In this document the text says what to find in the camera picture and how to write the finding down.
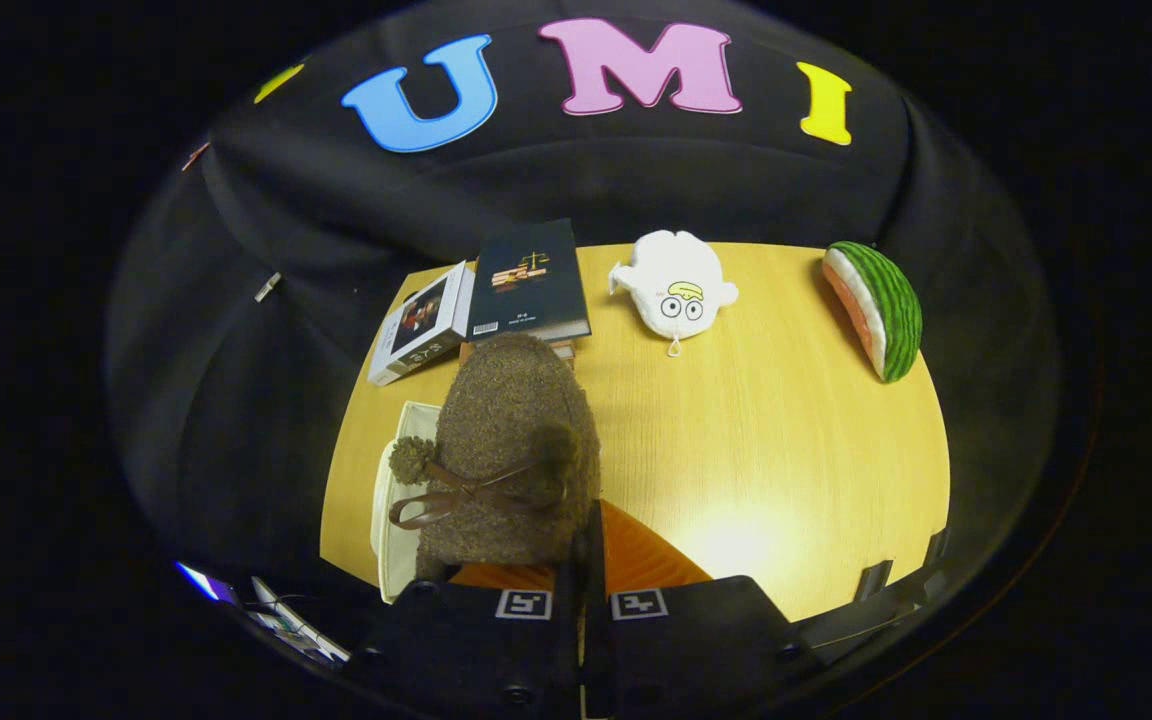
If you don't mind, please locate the dark blue cover book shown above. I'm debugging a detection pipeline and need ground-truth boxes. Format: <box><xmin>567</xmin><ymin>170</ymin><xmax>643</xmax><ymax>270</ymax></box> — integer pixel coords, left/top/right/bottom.
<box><xmin>466</xmin><ymin>218</ymin><xmax>593</xmax><ymax>344</ymax></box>

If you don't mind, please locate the watermelon slice plush toy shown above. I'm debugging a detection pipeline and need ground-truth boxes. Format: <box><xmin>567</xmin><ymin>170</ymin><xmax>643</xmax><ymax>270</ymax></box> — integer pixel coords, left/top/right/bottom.
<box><xmin>822</xmin><ymin>241</ymin><xmax>924</xmax><ymax>384</ymax></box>

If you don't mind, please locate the white plush toy with eyes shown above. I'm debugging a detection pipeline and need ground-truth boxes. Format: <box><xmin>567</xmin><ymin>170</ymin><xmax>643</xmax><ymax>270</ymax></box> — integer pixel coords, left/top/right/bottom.
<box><xmin>608</xmin><ymin>230</ymin><xmax>740</xmax><ymax>358</ymax></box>

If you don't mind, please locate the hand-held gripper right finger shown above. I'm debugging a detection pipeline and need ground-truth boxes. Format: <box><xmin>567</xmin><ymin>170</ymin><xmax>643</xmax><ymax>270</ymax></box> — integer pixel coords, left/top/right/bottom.
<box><xmin>581</xmin><ymin>500</ymin><xmax>825</xmax><ymax>720</ymax></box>

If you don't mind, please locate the white cover book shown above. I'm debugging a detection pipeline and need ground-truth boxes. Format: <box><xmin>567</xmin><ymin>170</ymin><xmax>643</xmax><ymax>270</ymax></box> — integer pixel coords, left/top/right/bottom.
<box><xmin>367</xmin><ymin>261</ymin><xmax>477</xmax><ymax>387</ymax></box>

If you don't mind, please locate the grey fabric storage box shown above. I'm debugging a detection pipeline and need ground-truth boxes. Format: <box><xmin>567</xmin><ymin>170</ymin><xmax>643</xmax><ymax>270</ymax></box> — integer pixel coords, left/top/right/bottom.
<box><xmin>369</xmin><ymin>400</ymin><xmax>445</xmax><ymax>604</ymax></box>

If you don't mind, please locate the brown fuzzy shoe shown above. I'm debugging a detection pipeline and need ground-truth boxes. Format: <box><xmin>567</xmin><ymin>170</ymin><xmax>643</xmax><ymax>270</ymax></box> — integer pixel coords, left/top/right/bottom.
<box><xmin>388</xmin><ymin>333</ymin><xmax>603</xmax><ymax>583</ymax></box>

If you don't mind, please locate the lit computer screen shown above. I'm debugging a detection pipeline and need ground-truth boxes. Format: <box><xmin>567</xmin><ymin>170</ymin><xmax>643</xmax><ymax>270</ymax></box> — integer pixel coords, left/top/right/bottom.
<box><xmin>174</xmin><ymin>560</ymin><xmax>237</xmax><ymax>606</ymax></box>

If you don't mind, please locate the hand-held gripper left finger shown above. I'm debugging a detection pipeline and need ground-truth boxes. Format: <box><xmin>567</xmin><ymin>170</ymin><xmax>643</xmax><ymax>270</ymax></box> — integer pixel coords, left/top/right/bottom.
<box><xmin>351</xmin><ymin>560</ymin><xmax>585</xmax><ymax>720</ymax></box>

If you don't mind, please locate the dark metal frame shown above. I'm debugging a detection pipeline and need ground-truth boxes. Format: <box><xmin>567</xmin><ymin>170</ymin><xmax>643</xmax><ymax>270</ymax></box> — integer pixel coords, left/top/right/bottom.
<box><xmin>796</xmin><ymin>527</ymin><xmax>949</xmax><ymax>651</ymax></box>

